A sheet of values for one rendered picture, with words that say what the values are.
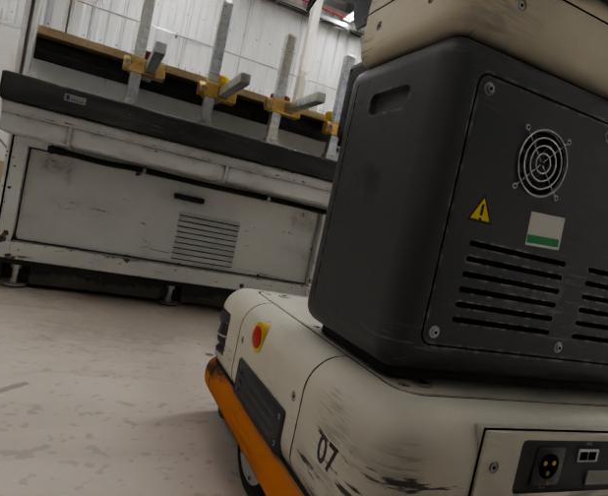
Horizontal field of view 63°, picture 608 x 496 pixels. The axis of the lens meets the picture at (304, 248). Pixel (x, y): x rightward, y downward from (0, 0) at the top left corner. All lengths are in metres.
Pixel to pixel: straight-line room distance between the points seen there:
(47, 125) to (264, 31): 8.15
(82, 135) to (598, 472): 1.61
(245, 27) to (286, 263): 7.80
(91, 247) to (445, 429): 1.67
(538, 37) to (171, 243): 1.63
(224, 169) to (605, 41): 1.35
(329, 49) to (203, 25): 2.41
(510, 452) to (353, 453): 0.17
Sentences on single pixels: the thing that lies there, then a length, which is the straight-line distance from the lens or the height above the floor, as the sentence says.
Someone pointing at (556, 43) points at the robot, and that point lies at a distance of 0.71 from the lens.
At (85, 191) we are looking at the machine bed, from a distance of 2.01.
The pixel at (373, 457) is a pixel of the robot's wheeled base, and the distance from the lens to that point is 0.54.
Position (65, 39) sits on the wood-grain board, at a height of 0.88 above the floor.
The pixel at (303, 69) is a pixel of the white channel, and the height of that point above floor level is 1.30.
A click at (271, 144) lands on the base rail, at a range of 1.84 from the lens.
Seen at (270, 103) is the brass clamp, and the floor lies 0.84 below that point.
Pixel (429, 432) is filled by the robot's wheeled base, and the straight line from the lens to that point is 0.55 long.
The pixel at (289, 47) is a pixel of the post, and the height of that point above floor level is 1.05.
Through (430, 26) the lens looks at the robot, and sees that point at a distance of 0.66.
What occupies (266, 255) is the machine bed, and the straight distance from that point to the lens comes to 2.15.
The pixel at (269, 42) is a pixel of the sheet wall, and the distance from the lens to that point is 9.77.
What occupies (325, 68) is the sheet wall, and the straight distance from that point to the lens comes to 10.07.
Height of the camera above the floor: 0.44
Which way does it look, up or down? 3 degrees down
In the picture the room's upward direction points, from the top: 12 degrees clockwise
